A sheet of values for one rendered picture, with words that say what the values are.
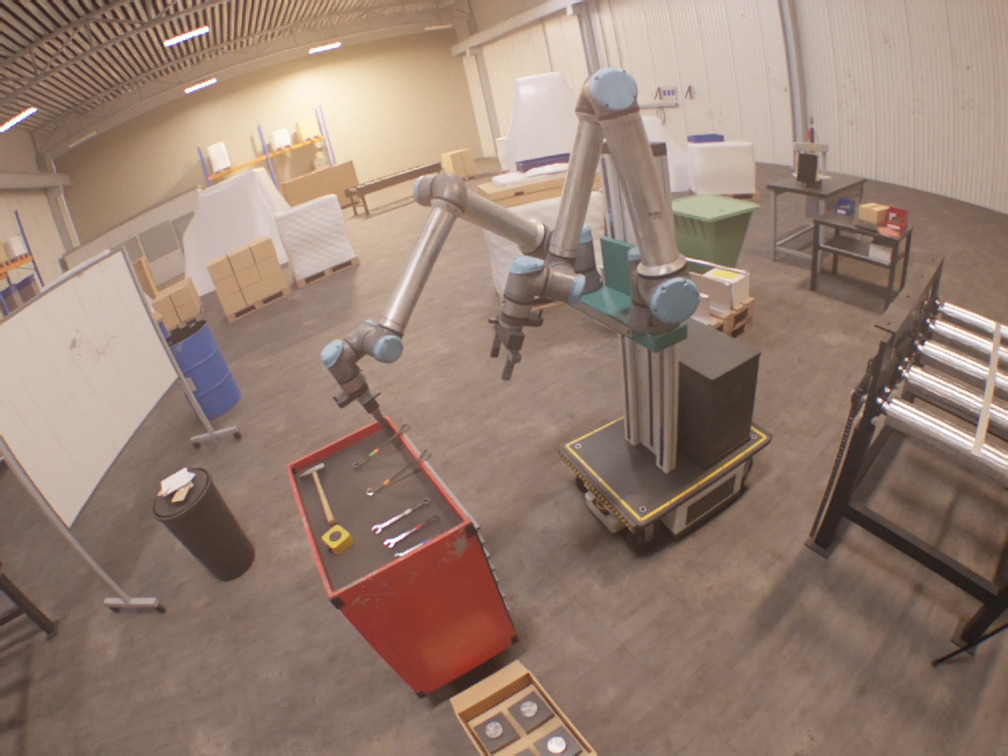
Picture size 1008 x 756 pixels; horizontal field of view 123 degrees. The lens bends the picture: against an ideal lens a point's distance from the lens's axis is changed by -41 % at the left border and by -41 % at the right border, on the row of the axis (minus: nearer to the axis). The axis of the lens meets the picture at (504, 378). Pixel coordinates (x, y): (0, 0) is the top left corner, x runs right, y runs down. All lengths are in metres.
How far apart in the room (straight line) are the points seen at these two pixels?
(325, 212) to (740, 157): 7.26
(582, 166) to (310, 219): 7.30
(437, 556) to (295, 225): 7.46
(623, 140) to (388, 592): 1.39
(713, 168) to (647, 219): 7.45
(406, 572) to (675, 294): 1.09
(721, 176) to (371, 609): 8.35
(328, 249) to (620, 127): 7.58
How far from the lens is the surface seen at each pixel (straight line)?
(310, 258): 8.52
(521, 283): 1.30
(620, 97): 1.24
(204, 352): 4.94
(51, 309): 3.49
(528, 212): 4.49
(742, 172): 8.89
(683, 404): 2.22
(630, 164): 1.27
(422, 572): 1.42
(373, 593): 1.41
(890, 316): 1.97
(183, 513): 2.75
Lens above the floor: 1.94
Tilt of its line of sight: 31 degrees down
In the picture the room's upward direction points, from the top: 13 degrees counter-clockwise
